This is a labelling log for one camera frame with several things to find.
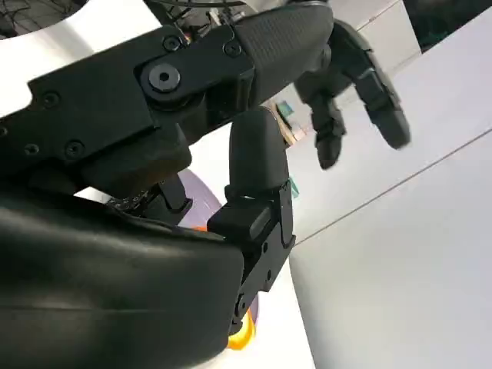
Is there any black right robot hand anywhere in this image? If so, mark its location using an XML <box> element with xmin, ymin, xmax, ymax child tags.
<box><xmin>0</xmin><ymin>0</ymin><xmax>334</xmax><ymax>369</ymax></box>

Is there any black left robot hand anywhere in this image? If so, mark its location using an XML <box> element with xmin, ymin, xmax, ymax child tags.
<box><xmin>294</xmin><ymin>18</ymin><xmax>412</xmax><ymax>171</ymax></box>

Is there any lilac plate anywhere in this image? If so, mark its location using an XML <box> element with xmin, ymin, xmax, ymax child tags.
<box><xmin>177</xmin><ymin>170</ymin><xmax>262</xmax><ymax>327</ymax></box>

